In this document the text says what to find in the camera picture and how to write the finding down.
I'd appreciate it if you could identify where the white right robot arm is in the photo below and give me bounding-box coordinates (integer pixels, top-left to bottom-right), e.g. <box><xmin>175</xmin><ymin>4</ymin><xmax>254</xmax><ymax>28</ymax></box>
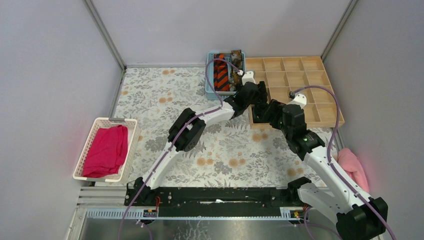
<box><xmin>262</xmin><ymin>99</ymin><xmax>389</xmax><ymax>240</ymax></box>

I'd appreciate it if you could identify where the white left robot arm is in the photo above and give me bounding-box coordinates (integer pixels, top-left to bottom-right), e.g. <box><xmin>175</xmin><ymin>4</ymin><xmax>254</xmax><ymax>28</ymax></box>
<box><xmin>133</xmin><ymin>81</ymin><xmax>268</xmax><ymax>206</ymax></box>

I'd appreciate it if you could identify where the brown camouflage tie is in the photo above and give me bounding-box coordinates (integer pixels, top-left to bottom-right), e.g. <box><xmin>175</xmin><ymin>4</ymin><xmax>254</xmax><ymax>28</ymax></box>
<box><xmin>230</xmin><ymin>49</ymin><xmax>243</xmax><ymax>92</ymax></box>

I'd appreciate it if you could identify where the dark green rolled tie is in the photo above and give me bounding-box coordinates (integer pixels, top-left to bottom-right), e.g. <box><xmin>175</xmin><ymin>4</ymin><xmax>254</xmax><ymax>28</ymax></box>
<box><xmin>252</xmin><ymin>103</ymin><xmax>270</xmax><ymax>124</ymax></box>

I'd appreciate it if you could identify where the orange navy striped tie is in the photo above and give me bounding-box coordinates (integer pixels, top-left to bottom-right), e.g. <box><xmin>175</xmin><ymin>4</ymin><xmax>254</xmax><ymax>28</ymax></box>
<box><xmin>213</xmin><ymin>53</ymin><xmax>230</xmax><ymax>92</ymax></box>

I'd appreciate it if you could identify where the blue plastic basket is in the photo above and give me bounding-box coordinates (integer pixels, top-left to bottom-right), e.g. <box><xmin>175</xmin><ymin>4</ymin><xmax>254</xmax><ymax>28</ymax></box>
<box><xmin>204</xmin><ymin>50</ymin><xmax>246</xmax><ymax>100</ymax></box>

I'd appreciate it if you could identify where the wooden compartment tray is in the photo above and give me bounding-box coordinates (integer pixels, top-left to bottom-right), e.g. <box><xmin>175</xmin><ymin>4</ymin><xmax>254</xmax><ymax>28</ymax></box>
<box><xmin>245</xmin><ymin>56</ymin><xmax>345</xmax><ymax>128</ymax></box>

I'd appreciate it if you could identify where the floral patterned tablecloth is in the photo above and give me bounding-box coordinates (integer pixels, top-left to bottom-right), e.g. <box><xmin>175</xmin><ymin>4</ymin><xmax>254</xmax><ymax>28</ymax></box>
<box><xmin>114</xmin><ymin>67</ymin><xmax>325</xmax><ymax>187</ymax></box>

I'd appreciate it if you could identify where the pink cloth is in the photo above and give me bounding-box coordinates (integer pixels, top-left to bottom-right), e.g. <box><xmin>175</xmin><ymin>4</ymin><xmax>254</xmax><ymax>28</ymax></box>
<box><xmin>337</xmin><ymin>148</ymin><xmax>370</xmax><ymax>193</ymax></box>

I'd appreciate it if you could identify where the white plastic basket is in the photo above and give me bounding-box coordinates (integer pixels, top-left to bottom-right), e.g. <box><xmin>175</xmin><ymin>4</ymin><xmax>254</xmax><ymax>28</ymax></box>
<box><xmin>72</xmin><ymin>117</ymin><xmax>140</xmax><ymax>183</ymax></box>

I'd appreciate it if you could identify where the red cloth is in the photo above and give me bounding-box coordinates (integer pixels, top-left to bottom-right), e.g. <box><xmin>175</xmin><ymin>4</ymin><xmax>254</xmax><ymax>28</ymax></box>
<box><xmin>82</xmin><ymin>125</ymin><xmax>128</xmax><ymax>178</ymax></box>

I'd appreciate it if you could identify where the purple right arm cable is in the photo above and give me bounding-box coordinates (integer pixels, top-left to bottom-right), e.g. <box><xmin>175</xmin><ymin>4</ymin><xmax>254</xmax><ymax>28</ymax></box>
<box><xmin>289</xmin><ymin>85</ymin><xmax>397</xmax><ymax>240</ymax></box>

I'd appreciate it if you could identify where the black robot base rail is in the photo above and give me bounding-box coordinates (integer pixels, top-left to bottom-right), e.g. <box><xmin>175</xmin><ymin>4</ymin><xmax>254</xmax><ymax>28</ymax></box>
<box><xmin>123</xmin><ymin>187</ymin><xmax>306</xmax><ymax>218</ymax></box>

